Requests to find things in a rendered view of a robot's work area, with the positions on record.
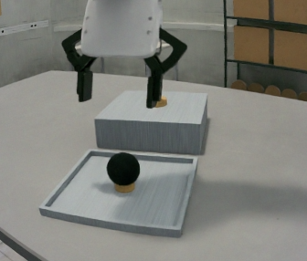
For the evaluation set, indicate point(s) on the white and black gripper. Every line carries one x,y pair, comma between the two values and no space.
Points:
123,29

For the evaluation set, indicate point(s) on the grey rimmed tray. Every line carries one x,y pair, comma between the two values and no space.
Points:
159,197

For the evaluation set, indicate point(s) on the black ball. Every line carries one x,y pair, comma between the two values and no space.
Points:
123,168

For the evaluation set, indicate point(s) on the grey rectangular block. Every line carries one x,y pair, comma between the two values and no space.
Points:
174,125

